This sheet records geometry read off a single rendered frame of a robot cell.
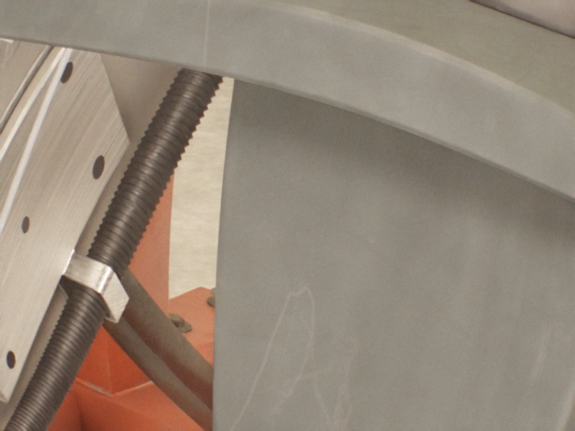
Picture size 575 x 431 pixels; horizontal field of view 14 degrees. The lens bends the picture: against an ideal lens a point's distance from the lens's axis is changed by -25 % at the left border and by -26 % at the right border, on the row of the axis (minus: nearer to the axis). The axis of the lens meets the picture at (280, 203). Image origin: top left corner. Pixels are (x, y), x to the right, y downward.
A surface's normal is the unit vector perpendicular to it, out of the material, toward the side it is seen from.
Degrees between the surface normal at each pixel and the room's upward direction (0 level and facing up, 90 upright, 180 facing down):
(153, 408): 0
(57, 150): 90
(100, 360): 90
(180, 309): 0
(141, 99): 90
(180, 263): 0
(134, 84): 90
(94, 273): 40
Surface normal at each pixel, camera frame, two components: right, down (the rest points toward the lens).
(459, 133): -0.60, 0.20
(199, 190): 0.08, -0.94
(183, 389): -0.41, 0.85
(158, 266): 0.85, 0.23
